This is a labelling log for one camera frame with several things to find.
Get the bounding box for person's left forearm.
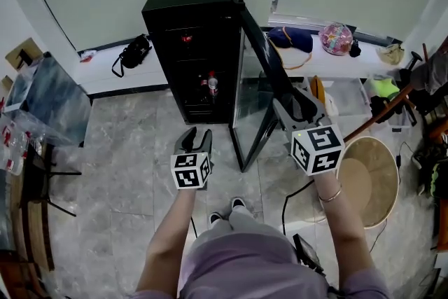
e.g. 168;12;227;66
136;187;197;293

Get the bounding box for clear plastic storage bin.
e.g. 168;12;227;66
307;76;372;118

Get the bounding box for black power adapter cable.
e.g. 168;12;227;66
395;141;417;186

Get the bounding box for person's purple shirt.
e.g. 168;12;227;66
132;232;389;299

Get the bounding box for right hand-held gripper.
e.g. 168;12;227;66
272;87;346;176

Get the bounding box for wooden table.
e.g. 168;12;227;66
0;164;55;270

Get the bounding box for thin gold bracelet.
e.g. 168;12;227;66
318;185;343;203

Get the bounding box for white cloth item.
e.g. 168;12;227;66
323;94;339;116

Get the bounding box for clear bin pink contents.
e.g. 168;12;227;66
362;75;412;129

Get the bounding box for black metal chair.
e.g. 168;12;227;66
20;143;83;218

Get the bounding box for white window ledge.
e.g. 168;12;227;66
75;33;410;95

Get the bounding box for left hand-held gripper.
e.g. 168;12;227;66
170;127;214;190

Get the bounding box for white round tub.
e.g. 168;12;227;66
313;136;400;229

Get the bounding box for black shoulder bag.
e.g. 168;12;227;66
111;34;153;78

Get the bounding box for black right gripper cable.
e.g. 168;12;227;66
282;180;316;235

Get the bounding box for black handle post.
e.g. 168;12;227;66
400;51;424;81

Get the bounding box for black green sneaker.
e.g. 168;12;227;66
428;159;448;199

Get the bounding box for navy bag orange strap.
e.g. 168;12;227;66
267;26;314;70

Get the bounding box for black garment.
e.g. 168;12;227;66
370;94;403;123

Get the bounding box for cluster of clear water jugs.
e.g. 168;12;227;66
0;115;46;176

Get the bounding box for black waist device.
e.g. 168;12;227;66
292;233;325;276

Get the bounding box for person's grey trousers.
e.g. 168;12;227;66
197;204;260;246

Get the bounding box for wooden coat rack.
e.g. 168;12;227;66
342;43;431;144

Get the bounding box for yellow bag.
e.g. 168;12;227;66
310;75;326;106

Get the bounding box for clear bottle red label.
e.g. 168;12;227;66
206;71;220;97

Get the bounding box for beige hat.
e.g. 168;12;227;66
376;43;405;66

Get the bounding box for pink patterned round bag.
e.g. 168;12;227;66
318;22;354;56

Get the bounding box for neon green cloth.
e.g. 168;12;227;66
367;78;400;99

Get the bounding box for black faucet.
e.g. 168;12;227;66
16;48;34;69

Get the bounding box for grey garment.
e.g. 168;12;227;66
409;45;448;95

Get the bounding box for person's right forearm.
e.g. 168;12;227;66
313;171;375;286

